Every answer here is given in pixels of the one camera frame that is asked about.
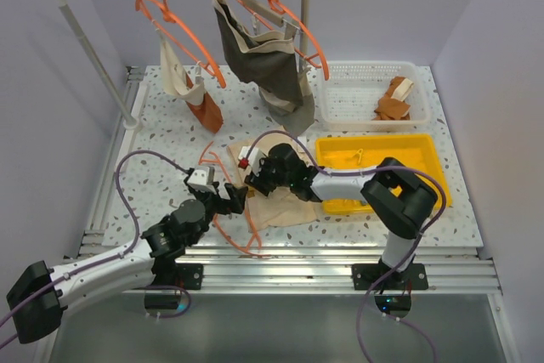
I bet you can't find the pile of cream clothespins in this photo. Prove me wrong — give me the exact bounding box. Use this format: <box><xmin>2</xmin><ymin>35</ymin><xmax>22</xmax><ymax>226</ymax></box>
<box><xmin>352</xmin><ymin>149</ymin><xmax>364</xmax><ymax>167</ymax></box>

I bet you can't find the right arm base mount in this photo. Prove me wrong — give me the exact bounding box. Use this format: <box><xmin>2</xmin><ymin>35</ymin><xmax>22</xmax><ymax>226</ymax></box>
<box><xmin>351</xmin><ymin>262</ymin><xmax>429</xmax><ymax>318</ymax></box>

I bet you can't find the brown and cream underwear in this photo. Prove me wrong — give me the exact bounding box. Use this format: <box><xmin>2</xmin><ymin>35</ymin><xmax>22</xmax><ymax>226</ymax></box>
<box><xmin>373</xmin><ymin>77</ymin><xmax>415</xmax><ymax>121</ymax></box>

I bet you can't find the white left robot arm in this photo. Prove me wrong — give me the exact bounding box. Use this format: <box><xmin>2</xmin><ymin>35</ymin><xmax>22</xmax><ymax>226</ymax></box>
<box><xmin>1</xmin><ymin>183</ymin><xmax>248</xmax><ymax>344</ymax></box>

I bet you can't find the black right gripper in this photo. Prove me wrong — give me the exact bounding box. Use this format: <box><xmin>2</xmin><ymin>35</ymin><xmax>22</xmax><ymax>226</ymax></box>
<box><xmin>245</xmin><ymin>155</ymin><xmax>293</xmax><ymax>196</ymax></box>

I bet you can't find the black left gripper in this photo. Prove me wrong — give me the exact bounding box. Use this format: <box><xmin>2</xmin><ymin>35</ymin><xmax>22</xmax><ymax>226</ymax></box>
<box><xmin>189</xmin><ymin>180</ymin><xmax>247</xmax><ymax>245</ymax></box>

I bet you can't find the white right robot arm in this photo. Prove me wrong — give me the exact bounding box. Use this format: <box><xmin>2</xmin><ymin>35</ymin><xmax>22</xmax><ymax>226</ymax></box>
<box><xmin>238</xmin><ymin>143</ymin><xmax>439</xmax><ymax>289</ymax></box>

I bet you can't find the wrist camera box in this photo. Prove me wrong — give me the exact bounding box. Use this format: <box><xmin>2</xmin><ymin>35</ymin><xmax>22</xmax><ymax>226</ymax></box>
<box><xmin>184</xmin><ymin>165</ymin><xmax>215</xmax><ymax>192</ymax></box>
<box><xmin>238</xmin><ymin>145</ymin><xmax>266</xmax><ymax>175</ymax></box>

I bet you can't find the grey hanging underwear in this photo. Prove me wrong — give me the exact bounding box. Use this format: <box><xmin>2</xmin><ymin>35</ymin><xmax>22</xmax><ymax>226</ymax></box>
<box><xmin>212</xmin><ymin>0</ymin><xmax>315</xmax><ymax>136</ymax></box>

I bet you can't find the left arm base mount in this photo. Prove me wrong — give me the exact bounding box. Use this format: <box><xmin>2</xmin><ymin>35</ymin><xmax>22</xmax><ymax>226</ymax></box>
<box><xmin>144</xmin><ymin>264</ymin><xmax>203</xmax><ymax>319</ymax></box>

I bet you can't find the orange hanging underwear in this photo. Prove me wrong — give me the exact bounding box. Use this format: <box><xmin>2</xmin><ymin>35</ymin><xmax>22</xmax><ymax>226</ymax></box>
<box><xmin>183</xmin><ymin>74</ymin><xmax>224</xmax><ymax>133</ymax></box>

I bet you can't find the yellow plastic tray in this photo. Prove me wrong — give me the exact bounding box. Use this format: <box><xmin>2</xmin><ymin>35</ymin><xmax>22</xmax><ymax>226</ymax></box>
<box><xmin>315</xmin><ymin>134</ymin><xmax>452</xmax><ymax>206</ymax></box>

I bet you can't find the beige hanging underwear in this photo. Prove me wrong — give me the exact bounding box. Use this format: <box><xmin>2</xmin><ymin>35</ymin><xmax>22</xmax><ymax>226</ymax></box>
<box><xmin>159</xmin><ymin>34</ymin><xmax>206</xmax><ymax>106</ymax></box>

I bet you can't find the white plastic basket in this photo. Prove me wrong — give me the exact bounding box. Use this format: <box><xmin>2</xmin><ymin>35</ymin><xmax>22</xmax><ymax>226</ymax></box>
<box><xmin>314</xmin><ymin>60</ymin><xmax>431</xmax><ymax>132</ymax></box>

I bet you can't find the aluminium rail frame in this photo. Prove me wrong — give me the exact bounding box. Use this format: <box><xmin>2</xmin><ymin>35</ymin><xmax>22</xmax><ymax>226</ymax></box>
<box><xmin>54</xmin><ymin>65</ymin><xmax>505</xmax><ymax>296</ymax></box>

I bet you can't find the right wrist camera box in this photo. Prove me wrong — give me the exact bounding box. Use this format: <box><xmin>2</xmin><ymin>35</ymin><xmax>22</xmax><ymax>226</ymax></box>
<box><xmin>238</xmin><ymin>145</ymin><xmax>266</xmax><ymax>175</ymax></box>

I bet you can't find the orange hanger with clothes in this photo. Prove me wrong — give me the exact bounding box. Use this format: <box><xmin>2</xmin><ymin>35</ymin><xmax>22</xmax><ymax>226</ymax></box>
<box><xmin>134</xmin><ymin>0</ymin><xmax>226</xmax><ymax>88</ymax></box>

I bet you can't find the wooden clip hanger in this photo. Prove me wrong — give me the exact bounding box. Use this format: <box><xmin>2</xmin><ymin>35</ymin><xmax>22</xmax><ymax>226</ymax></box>
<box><xmin>236</xmin><ymin>0</ymin><xmax>302</xmax><ymax>39</ymax></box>

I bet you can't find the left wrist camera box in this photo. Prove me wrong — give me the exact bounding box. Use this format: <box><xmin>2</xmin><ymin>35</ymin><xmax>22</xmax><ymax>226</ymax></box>
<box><xmin>184</xmin><ymin>165</ymin><xmax>215</xmax><ymax>192</ymax></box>

